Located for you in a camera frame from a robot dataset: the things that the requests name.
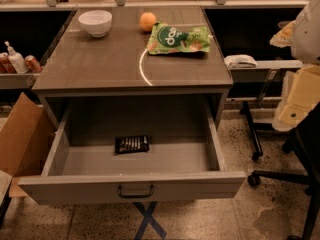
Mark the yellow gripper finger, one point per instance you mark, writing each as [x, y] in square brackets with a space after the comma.
[300, 94]
[283, 38]

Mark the black rxbar chocolate bar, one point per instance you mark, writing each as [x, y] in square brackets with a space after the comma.
[131, 144]

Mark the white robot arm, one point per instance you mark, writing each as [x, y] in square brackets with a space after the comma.
[305, 45]

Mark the open grey top drawer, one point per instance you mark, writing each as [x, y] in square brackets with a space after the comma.
[184, 161]

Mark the grey cabinet counter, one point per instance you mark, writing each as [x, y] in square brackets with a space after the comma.
[118, 64]

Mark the grey side shelf right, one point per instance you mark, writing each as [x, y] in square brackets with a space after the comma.
[264, 71]

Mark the grey side shelf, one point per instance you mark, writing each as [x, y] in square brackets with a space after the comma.
[264, 71]
[17, 81]

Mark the white folded cloth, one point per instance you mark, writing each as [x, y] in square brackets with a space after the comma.
[240, 61]

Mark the black table leg stand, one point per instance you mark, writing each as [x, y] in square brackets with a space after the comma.
[254, 127]

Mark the green chip bag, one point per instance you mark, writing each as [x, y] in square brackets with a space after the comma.
[167, 39]

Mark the orange fruit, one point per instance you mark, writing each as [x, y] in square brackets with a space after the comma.
[147, 20]

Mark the white ceramic bowl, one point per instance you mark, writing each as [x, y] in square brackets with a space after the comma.
[97, 23]

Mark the red soda can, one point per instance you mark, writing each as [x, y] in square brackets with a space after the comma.
[5, 64]
[33, 64]

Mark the white pump bottle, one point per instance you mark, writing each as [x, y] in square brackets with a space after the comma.
[16, 59]

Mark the grey side shelf left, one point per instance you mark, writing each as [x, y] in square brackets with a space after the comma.
[17, 81]

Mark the brown cardboard box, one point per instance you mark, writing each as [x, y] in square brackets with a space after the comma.
[25, 140]

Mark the red soda can left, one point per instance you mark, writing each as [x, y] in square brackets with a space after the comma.
[5, 64]

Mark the black drawer handle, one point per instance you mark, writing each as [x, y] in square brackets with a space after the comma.
[131, 193]

